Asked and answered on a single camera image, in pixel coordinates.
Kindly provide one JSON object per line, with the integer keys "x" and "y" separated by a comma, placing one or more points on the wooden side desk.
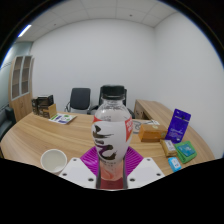
{"x": 155, "y": 111}

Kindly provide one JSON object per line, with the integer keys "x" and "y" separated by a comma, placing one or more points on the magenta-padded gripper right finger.
{"x": 145, "y": 170}

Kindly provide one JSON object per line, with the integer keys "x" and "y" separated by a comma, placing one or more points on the dark brown upright box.
{"x": 34, "y": 106}

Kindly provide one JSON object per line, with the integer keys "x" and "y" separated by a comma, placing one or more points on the long ceiling light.
{"x": 24, "y": 30}

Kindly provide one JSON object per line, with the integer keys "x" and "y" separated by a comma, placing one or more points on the small tan cardboard box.
{"x": 52, "y": 111}

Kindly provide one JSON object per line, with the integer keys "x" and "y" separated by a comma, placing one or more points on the orange wooden box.
{"x": 152, "y": 133}

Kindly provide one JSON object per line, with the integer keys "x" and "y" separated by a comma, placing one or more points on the grey mesh office chair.
{"x": 125, "y": 95}

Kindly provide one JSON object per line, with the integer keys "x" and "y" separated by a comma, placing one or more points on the black fabric office chair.
{"x": 80, "y": 98}

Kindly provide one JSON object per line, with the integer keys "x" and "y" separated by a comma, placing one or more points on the wooden glass-door shelf unit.
{"x": 20, "y": 90}

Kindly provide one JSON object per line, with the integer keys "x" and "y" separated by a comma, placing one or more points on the black printed box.
{"x": 45, "y": 100}

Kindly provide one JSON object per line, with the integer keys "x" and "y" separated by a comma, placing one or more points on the small light blue box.
{"x": 174, "y": 164}

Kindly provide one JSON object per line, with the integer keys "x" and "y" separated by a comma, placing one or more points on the white ceramic mug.
{"x": 53, "y": 161}

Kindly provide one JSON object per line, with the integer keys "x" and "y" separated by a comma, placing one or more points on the black leather armchair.
{"x": 6, "y": 121}

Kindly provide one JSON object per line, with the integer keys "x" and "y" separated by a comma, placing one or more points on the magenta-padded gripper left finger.
{"x": 78, "y": 171}

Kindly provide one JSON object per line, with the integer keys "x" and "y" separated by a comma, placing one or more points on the purple standing package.
{"x": 178, "y": 126}

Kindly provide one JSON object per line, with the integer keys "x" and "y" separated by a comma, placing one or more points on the small yellow-brown box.
{"x": 168, "y": 147}

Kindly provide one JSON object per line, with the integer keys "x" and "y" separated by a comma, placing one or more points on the clear pink drink bottle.
{"x": 111, "y": 133}

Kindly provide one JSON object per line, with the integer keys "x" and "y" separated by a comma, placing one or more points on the flat green box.
{"x": 186, "y": 151}

